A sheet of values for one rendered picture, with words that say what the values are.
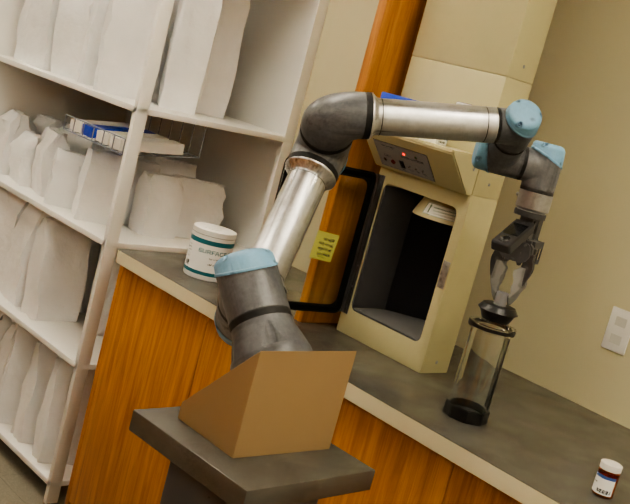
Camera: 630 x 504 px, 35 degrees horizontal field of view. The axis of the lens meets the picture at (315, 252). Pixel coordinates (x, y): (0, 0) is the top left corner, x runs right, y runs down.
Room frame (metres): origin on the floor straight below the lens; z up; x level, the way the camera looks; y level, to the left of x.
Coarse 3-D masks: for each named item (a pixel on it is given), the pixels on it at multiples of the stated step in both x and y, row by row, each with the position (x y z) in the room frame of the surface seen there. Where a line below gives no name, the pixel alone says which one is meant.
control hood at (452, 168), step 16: (368, 144) 2.64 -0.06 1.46; (400, 144) 2.53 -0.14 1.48; (416, 144) 2.48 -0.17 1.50; (432, 144) 2.44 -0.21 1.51; (432, 160) 2.47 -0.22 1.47; (448, 160) 2.42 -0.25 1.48; (464, 160) 2.42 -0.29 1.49; (416, 176) 2.57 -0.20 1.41; (448, 176) 2.46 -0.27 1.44; (464, 176) 2.44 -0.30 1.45; (464, 192) 2.45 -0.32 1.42
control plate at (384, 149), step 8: (376, 144) 2.61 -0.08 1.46; (384, 144) 2.58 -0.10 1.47; (392, 144) 2.56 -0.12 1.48; (384, 152) 2.61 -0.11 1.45; (392, 152) 2.58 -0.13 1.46; (400, 152) 2.55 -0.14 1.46; (408, 152) 2.52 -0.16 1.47; (416, 152) 2.50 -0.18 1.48; (384, 160) 2.63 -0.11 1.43; (400, 160) 2.57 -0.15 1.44; (408, 160) 2.55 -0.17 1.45; (416, 160) 2.52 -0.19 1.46; (424, 160) 2.49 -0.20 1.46; (400, 168) 2.60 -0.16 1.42; (408, 168) 2.57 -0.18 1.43; (424, 168) 2.52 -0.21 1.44; (424, 176) 2.54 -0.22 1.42; (432, 176) 2.51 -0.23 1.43
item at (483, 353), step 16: (480, 320) 2.24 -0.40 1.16; (480, 336) 2.16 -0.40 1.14; (496, 336) 2.16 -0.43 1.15; (464, 352) 2.19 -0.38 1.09; (480, 352) 2.16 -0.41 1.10; (496, 352) 2.16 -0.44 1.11; (464, 368) 2.18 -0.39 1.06; (480, 368) 2.16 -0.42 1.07; (496, 368) 2.17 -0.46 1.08; (464, 384) 2.17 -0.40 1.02; (480, 384) 2.16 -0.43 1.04; (464, 400) 2.16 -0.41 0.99; (480, 400) 2.16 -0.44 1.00
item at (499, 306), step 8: (496, 296) 2.20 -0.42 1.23; (504, 296) 2.19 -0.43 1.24; (480, 304) 2.20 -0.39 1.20; (488, 304) 2.18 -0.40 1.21; (496, 304) 2.19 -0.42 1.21; (504, 304) 2.19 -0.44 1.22; (488, 312) 2.17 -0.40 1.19; (496, 312) 2.16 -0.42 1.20; (504, 312) 2.16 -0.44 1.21; (512, 312) 2.17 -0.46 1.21; (488, 320) 2.18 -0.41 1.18; (496, 320) 2.17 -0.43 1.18; (504, 320) 2.17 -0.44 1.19
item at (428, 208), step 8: (424, 200) 2.62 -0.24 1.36; (432, 200) 2.59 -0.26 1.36; (416, 208) 2.62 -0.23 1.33; (424, 208) 2.59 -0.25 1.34; (432, 208) 2.58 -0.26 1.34; (440, 208) 2.57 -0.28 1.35; (448, 208) 2.57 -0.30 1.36; (424, 216) 2.58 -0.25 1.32; (432, 216) 2.57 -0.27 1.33; (440, 216) 2.56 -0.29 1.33; (448, 216) 2.56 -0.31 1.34; (448, 224) 2.55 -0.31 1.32
